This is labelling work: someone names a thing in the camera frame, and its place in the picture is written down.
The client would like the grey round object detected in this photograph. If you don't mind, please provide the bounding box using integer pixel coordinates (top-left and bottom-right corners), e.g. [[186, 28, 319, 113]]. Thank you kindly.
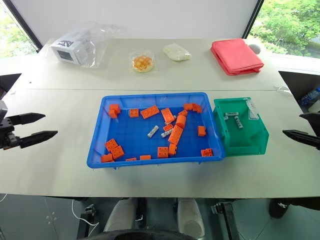
[[247, 43, 262, 55]]

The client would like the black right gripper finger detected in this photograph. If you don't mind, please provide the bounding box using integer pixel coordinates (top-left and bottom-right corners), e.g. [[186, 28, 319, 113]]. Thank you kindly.
[[282, 129, 320, 151], [299, 112, 320, 137]]

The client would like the packaged white bread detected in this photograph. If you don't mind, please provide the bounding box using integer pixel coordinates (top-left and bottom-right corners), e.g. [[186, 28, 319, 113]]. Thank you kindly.
[[162, 42, 193, 62]]

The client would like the white robot leg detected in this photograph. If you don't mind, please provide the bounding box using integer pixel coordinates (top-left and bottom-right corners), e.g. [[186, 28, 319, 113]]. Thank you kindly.
[[103, 198, 137, 233], [177, 198, 206, 239]]

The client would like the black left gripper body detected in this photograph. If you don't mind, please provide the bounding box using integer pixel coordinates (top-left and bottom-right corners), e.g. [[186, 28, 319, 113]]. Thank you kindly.
[[0, 117, 22, 151]]

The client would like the white box in plastic bag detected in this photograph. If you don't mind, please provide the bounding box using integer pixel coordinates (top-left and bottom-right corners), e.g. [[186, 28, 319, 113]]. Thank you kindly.
[[49, 20, 127, 69]]

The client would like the red folded bag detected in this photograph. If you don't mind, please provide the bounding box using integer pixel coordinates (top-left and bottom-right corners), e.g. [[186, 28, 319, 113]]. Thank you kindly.
[[210, 37, 265, 76]]

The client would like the thin white cable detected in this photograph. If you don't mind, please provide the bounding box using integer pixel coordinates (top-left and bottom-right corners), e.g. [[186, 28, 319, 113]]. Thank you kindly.
[[273, 84, 294, 97]]

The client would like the blue plastic tray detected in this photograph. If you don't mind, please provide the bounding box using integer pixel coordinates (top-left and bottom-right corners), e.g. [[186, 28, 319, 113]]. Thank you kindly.
[[86, 91, 227, 170]]

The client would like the black shoe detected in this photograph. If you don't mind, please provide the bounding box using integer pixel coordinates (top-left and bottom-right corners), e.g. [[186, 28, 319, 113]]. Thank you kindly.
[[268, 198, 291, 219]]

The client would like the white cube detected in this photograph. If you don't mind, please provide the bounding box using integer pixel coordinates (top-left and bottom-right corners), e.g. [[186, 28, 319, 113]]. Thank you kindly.
[[50, 30, 97, 67]]

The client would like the green plastic bin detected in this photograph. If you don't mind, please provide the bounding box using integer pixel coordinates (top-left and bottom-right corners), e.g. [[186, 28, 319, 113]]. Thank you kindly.
[[212, 96, 270, 158]]

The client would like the black window frame post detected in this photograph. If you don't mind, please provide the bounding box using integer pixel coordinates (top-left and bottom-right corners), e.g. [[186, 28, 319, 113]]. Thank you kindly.
[[4, 0, 44, 53], [240, 0, 266, 40]]

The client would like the packaged orange round bread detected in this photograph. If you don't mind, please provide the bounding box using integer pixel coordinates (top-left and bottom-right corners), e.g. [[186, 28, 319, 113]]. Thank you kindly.
[[128, 49, 160, 74]]

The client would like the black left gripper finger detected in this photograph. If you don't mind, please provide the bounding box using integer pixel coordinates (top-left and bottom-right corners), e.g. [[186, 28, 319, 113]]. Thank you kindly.
[[6, 112, 47, 127], [18, 130, 59, 149]]

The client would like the plastic water bottle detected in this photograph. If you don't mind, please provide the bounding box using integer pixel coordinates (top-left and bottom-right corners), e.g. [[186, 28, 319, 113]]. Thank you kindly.
[[299, 87, 320, 106]]

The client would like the black table leg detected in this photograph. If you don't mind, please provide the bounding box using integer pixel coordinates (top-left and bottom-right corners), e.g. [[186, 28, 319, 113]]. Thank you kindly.
[[210, 201, 245, 240]]

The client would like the white floor cable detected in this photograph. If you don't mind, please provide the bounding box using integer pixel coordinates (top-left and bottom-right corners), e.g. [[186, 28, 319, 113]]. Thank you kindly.
[[70, 198, 100, 233]]

